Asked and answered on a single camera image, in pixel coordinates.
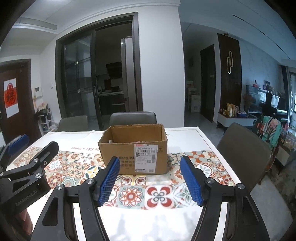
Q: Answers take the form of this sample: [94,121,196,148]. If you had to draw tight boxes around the left human hand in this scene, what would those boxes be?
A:
[17,209,34,235]

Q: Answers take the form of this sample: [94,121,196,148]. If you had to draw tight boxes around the small white shoe rack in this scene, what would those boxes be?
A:
[35,102,58,135]

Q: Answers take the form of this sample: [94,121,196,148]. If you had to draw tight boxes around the patterned tile table runner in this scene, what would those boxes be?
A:
[45,148,235,210]

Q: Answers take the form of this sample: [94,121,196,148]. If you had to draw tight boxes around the brown cardboard box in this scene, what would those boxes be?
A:
[98,123,169,175]

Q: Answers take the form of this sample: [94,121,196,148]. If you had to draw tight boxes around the grey dining chair far left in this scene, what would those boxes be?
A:
[57,115,89,132]

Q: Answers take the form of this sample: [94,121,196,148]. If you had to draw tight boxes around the grey dining chair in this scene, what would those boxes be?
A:
[217,123,273,192]
[109,111,157,126]
[57,115,89,132]

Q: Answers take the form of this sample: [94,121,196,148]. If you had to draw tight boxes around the red fu door poster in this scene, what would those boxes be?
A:
[3,78,19,118]

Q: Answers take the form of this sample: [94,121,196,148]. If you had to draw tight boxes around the grey dining chair right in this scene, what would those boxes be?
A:
[217,123,273,192]

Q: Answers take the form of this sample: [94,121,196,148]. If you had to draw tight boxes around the grey dining chair far middle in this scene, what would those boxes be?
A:
[109,111,157,126]

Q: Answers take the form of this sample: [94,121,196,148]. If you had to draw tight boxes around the white low tv cabinet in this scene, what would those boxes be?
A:
[217,113,256,132]

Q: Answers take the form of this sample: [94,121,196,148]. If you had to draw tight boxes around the colourful clothes on rack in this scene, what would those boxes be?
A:
[252,115,282,149]

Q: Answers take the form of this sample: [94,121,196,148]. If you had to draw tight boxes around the dark glass sliding door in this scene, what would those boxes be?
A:
[55,12,144,131]

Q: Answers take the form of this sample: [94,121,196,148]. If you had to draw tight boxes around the white intercom wall panel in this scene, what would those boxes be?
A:
[34,86,43,98]

